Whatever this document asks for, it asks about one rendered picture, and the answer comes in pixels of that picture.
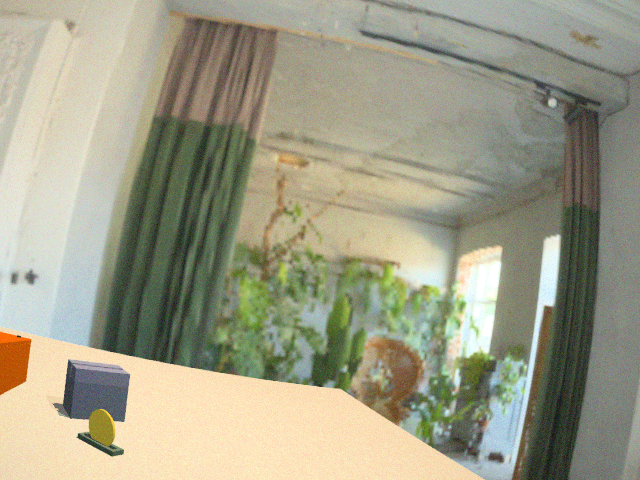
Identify dark green coin holder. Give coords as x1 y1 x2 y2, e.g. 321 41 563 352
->
77 432 124 457

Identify dark grey box side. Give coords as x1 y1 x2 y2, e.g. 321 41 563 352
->
63 373 129 422

